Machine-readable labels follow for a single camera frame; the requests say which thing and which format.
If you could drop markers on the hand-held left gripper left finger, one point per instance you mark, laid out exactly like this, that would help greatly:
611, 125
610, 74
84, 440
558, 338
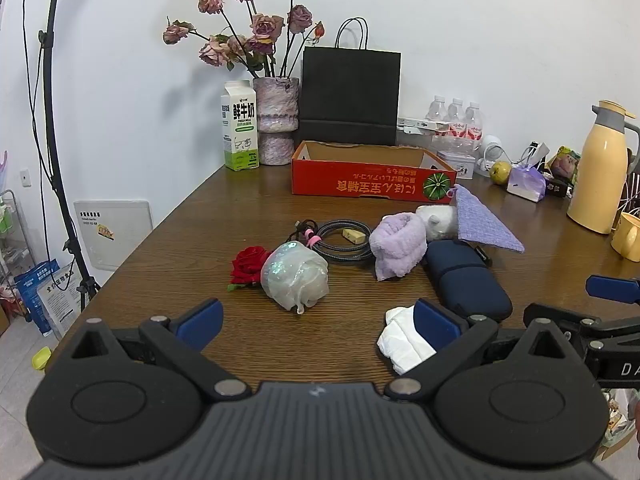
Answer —
202, 322

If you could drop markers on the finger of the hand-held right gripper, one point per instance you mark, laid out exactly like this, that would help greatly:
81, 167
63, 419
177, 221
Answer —
575, 322
612, 288

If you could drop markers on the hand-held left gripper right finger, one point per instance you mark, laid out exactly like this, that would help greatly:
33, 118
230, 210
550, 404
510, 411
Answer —
435, 325

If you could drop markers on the white cloth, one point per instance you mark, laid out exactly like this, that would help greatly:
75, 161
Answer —
400, 342

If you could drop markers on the navy zipper case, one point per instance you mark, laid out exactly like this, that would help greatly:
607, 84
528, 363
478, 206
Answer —
465, 280

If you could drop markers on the red artificial rose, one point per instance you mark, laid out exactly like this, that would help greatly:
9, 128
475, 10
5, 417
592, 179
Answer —
247, 262

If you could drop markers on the purple fluffy towel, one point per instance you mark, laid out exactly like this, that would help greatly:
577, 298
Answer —
397, 245

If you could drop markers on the white and yellow plush toy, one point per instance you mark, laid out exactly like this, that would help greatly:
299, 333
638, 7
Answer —
440, 222

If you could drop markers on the red cardboard box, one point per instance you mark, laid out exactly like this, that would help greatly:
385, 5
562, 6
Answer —
350, 180

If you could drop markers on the yellow mug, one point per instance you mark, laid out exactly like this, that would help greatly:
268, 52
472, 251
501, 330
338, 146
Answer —
629, 237

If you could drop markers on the purple knitted cloth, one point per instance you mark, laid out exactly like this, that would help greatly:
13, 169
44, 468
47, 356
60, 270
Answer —
480, 222

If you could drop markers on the yellow thermos jug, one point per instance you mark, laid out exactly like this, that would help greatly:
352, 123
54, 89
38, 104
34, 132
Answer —
597, 175

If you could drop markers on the small yellow eraser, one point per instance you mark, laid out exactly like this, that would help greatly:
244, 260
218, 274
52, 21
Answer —
352, 236

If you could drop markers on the colourful snack packet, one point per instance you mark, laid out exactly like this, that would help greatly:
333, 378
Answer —
565, 162

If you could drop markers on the purple tissue pack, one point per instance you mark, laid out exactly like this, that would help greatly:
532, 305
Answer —
527, 182

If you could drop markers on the white printed bag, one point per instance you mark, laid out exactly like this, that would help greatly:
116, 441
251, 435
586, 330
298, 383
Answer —
62, 300

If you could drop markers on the green apple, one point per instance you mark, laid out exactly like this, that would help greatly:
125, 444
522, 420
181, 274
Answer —
500, 172

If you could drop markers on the patterned tin box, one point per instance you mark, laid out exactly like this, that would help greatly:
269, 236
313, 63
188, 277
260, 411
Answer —
457, 162

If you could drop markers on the yellow-green floor object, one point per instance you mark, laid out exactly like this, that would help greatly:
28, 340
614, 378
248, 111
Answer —
41, 358

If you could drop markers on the clear food container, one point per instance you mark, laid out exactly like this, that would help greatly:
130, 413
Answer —
417, 132

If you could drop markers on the white green milk carton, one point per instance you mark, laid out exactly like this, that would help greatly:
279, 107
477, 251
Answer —
240, 130

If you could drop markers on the long white carton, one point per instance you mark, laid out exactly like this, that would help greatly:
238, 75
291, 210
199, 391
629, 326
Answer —
417, 122

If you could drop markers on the purple mottled vase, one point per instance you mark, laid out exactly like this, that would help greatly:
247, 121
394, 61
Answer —
276, 110

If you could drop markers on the black paper bag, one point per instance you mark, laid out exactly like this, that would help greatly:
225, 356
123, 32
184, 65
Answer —
350, 95

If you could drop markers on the dried rose bouquet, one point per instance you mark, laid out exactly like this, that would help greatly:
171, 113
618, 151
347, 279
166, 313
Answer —
265, 27

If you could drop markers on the black light stand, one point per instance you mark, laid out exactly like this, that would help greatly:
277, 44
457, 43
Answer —
44, 39

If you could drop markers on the wall socket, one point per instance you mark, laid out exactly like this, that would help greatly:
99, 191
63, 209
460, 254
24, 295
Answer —
25, 177

